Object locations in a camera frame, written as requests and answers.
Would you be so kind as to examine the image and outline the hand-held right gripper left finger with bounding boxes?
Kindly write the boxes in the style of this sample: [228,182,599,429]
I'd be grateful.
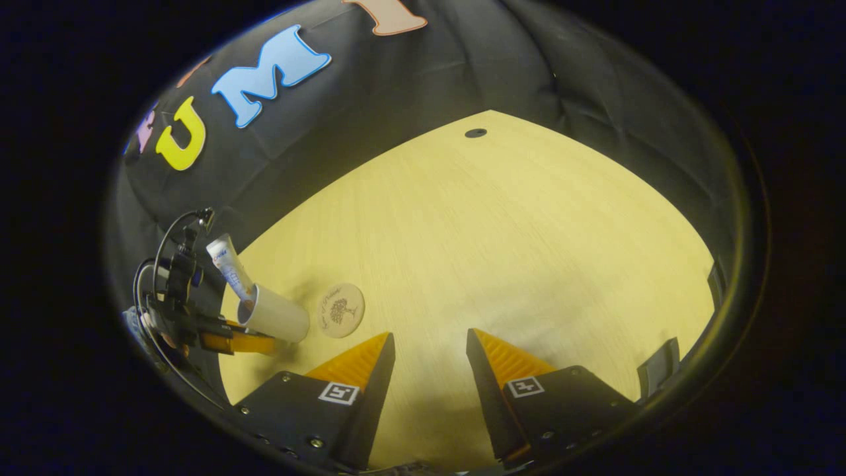
[231,332,396,471]

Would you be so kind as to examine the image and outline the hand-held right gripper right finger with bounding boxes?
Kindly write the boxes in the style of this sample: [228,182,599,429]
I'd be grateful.
[466,329,638,467]

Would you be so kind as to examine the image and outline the white cup with wooden handle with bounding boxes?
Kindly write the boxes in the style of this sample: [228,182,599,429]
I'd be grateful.
[237,284,311,343]

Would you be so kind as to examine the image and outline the white toothpaste tube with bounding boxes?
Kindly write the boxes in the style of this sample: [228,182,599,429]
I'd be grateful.
[206,233,255,305]

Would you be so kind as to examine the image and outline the round cork coaster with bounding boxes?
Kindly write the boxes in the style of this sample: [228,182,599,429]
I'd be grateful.
[317,283,365,339]

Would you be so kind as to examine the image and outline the light wooden desktop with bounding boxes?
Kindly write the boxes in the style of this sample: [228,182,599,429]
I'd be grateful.
[218,110,716,473]

